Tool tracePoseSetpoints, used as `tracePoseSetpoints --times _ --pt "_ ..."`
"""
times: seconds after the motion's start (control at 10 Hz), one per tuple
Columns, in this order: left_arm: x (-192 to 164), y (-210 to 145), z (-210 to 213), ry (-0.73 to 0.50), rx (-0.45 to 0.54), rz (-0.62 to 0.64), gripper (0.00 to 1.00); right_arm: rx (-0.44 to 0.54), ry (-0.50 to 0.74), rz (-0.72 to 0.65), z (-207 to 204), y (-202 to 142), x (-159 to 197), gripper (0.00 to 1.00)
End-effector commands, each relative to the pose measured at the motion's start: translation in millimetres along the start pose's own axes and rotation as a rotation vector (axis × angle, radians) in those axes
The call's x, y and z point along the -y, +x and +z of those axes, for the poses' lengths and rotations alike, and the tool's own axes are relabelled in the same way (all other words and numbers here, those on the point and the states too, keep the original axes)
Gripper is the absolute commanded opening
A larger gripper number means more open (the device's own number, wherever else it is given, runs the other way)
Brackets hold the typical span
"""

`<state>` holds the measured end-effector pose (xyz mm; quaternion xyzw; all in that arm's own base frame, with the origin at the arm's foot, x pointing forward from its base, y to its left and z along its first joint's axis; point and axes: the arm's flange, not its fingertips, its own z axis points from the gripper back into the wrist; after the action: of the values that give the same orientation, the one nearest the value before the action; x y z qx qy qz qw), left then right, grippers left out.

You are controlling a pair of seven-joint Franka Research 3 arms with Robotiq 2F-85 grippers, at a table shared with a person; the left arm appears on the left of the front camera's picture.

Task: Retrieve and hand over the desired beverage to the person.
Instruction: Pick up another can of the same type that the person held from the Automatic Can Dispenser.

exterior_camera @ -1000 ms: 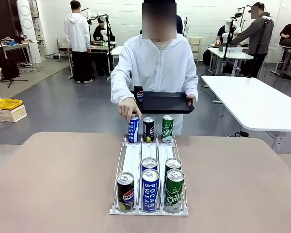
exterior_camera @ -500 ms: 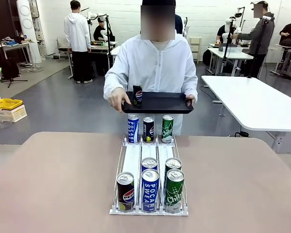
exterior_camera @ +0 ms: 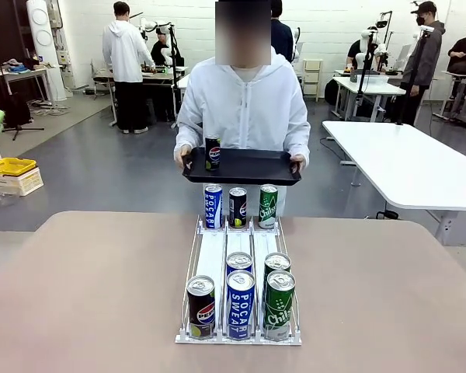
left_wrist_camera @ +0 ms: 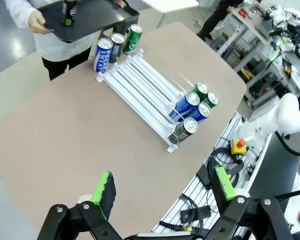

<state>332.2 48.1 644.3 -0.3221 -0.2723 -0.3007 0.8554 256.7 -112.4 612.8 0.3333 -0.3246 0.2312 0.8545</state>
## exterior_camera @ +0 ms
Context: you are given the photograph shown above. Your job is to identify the black plastic serving tray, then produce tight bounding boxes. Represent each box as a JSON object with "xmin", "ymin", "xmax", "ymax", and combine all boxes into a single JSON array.
[{"xmin": 181, "ymin": 147, "xmax": 302, "ymax": 187}]

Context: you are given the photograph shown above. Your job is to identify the person's right forearm white sleeve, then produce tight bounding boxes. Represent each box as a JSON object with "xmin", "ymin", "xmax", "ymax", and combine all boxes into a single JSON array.
[{"xmin": 173, "ymin": 118, "xmax": 203, "ymax": 152}]

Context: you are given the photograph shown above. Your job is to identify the person's left forearm white sleeve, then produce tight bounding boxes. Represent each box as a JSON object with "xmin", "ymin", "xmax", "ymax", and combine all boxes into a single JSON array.
[{"xmin": 282, "ymin": 118, "xmax": 311, "ymax": 159}]

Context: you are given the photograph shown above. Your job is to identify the person in white hoodie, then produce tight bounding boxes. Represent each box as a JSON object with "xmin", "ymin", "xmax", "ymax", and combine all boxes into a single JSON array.
[{"xmin": 173, "ymin": 0, "xmax": 311, "ymax": 218}]

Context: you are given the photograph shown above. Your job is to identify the person's right hand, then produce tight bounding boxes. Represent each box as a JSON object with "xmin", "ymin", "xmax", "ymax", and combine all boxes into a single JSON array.
[{"xmin": 174, "ymin": 144, "xmax": 193, "ymax": 169}]

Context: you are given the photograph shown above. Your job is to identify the person's left hand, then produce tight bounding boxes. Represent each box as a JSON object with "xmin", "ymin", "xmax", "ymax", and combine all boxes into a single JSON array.
[{"xmin": 289, "ymin": 153, "xmax": 307, "ymax": 175}]

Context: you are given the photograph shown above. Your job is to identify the black floor tripod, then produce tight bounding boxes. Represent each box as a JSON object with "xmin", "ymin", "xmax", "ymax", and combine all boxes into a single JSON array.
[{"xmin": 0, "ymin": 58, "xmax": 46, "ymax": 141}]

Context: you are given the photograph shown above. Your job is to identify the cluttered white work desk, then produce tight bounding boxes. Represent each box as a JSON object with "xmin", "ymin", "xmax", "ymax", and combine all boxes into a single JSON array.
[{"xmin": 0, "ymin": 64, "xmax": 56, "ymax": 126}]

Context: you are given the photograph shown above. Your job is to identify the yellow crate lid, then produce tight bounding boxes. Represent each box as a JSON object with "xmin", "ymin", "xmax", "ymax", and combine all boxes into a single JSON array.
[{"xmin": 0, "ymin": 157, "xmax": 38, "ymax": 178}]

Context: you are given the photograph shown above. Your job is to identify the white folding crate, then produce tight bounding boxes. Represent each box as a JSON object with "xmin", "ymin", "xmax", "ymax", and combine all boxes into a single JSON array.
[{"xmin": 0, "ymin": 166, "xmax": 45, "ymax": 197}]

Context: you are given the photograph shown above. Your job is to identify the tall white air conditioner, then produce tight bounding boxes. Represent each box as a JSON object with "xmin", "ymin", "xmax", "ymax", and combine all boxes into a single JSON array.
[{"xmin": 26, "ymin": 0, "xmax": 68, "ymax": 103}]

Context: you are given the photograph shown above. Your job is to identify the bystander white hoodie black trousers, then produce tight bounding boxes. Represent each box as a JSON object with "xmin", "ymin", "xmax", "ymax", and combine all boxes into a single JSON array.
[{"xmin": 102, "ymin": 1, "xmax": 157, "ymax": 135}]

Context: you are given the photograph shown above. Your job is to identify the slim blue Pocari Sweat can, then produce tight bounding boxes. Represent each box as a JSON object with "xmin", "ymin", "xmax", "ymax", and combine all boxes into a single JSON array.
[{"xmin": 203, "ymin": 183, "xmax": 224, "ymax": 229}]

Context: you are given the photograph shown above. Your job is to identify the white can dispenser rack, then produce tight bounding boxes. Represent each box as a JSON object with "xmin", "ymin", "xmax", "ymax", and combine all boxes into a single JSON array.
[{"xmin": 174, "ymin": 215, "xmax": 303, "ymax": 347}]

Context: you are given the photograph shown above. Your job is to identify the slim black Pepsi can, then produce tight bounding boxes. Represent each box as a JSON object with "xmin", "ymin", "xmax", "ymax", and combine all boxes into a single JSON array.
[{"xmin": 228, "ymin": 186, "xmax": 249, "ymax": 229}]

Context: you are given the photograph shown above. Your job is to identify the slim green Chilsung can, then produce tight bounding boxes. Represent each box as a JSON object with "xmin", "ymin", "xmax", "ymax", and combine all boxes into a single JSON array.
[{"xmin": 258, "ymin": 183, "xmax": 279, "ymax": 230}]

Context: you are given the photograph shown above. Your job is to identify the bystander in dark navy top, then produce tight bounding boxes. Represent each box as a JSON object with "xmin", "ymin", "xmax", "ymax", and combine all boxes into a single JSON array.
[{"xmin": 270, "ymin": 0, "xmax": 295, "ymax": 62}]

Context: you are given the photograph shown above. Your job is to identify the green Chilsung cider can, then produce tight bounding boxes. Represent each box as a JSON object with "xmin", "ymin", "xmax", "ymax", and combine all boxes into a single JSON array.
[
  {"xmin": 263, "ymin": 270, "xmax": 297, "ymax": 342},
  {"xmin": 263, "ymin": 252, "xmax": 292, "ymax": 277}
]

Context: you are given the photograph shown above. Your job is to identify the white drawer cabinet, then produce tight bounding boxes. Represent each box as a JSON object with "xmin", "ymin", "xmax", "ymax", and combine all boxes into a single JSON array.
[{"xmin": 302, "ymin": 58, "xmax": 325, "ymax": 103}]

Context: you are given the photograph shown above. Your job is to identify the white desk with grey legs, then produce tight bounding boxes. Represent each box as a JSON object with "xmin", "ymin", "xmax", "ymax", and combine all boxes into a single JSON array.
[{"xmin": 331, "ymin": 75, "xmax": 408, "ymax": 122}]

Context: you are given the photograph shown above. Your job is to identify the white background robot with stand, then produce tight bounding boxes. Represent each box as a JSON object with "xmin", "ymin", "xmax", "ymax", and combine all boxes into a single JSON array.
[{"xmin": 353, "ymin": 26, "xmax": 389, "ymax": 117}]

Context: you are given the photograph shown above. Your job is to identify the large white table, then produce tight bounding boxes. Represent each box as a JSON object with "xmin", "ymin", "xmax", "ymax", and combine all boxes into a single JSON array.
[{"xmin": 321, "ymin": 120, "xmax": 466, "ymax": 247}]

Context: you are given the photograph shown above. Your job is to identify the bystander grey jacket black cap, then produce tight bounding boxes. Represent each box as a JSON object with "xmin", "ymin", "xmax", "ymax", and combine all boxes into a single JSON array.
[{"xmin": 401, "ymin": 1, "xmax": 447, "ymax": 127}]

